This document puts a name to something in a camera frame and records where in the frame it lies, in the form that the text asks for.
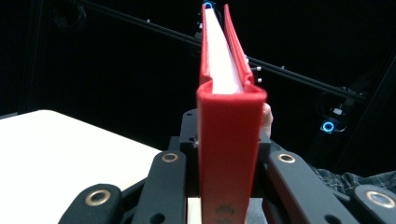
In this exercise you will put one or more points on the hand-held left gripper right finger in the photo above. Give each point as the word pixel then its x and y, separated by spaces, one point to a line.
pixel 264 149

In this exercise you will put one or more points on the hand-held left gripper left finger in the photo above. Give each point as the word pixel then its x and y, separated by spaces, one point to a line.
pixel 190 149

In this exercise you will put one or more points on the red hardcover book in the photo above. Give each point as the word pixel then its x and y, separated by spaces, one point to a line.
pixel 229 140

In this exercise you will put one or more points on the black truss bar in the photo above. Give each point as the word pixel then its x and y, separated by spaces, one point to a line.
pixel 162 27

